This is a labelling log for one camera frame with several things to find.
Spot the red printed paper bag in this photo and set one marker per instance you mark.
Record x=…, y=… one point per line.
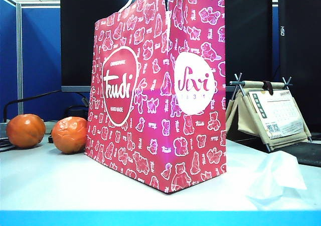
x=155, y=125

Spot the wrinkled orange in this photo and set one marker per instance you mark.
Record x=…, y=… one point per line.
x=70, y=135

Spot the smooth orange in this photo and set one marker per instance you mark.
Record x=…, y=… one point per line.
x=25, y=131

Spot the black power adapter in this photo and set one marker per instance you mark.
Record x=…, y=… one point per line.
x=75, y=111

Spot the large black computer monitor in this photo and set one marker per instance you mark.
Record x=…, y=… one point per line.
x=75, y=35

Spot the beige canvas desk calendar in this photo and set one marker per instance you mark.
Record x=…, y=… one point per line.
x=278, y=118

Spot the blue office partition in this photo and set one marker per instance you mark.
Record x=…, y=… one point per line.
x=40, y=60

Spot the white crumpled tissue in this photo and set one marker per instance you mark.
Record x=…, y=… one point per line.
x=278, y=178

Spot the black HSD monitor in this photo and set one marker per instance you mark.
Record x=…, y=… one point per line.
x=301, y=60

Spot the black desk mat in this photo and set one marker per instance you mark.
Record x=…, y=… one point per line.
x=306, y=153

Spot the grey metal box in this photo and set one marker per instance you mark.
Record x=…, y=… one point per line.
x=3, y=129

